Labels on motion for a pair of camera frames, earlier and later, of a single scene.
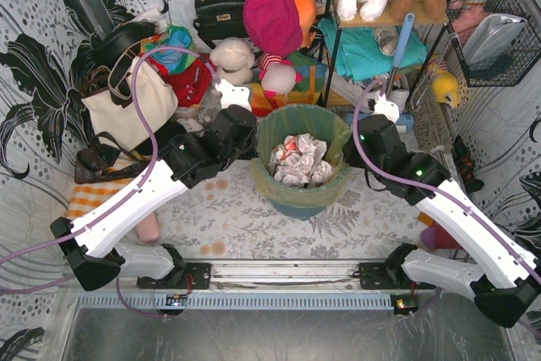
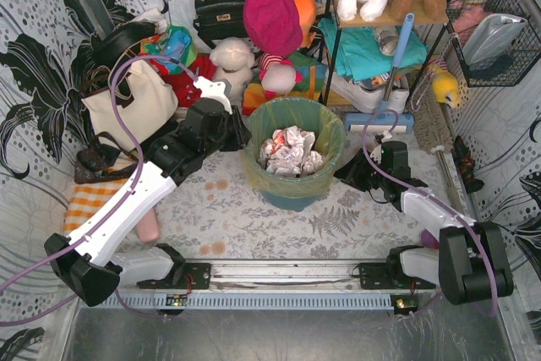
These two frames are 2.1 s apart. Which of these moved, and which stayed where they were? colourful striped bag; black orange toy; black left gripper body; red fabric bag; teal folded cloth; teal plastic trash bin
Moved: teal plastic trash bin; black left gripper body
Stayed: black orange toy; colourful striped bag; teal folded cloth; red fabric bag
